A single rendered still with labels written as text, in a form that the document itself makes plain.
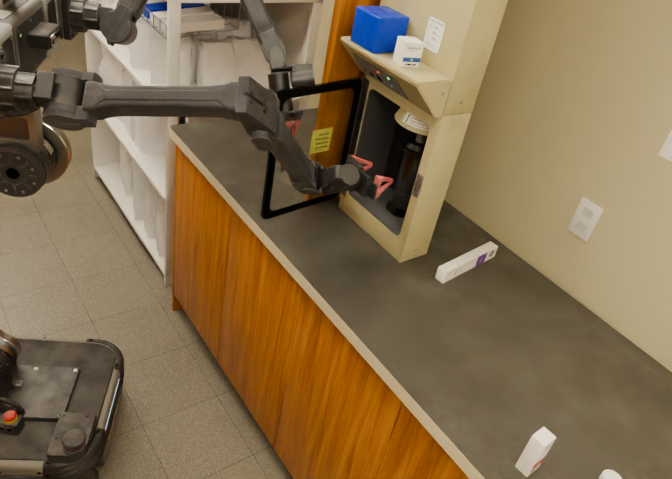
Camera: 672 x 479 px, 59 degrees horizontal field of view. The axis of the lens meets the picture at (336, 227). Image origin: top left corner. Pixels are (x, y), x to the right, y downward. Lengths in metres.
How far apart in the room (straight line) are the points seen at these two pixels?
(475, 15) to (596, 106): 0.49
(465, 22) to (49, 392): 1.73
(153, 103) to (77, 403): 1.30
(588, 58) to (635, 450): 0.99
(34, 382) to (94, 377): 0.19
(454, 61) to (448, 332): 0.68
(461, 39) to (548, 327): 0.81
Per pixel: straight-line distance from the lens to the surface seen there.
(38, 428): 2.21
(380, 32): 1.56
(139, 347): 2.72
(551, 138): 1.88
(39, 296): 3.01
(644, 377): 1.77
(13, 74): 1.29
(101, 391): 2.27
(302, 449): 2.08
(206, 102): 1.17
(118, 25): 1.70
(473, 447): 1.38
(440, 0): 1.54
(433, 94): 1.48
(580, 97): 1.82
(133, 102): 1.22
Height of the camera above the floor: 1.98
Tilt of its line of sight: 34 degrees down
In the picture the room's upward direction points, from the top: 12 degrees clockwise
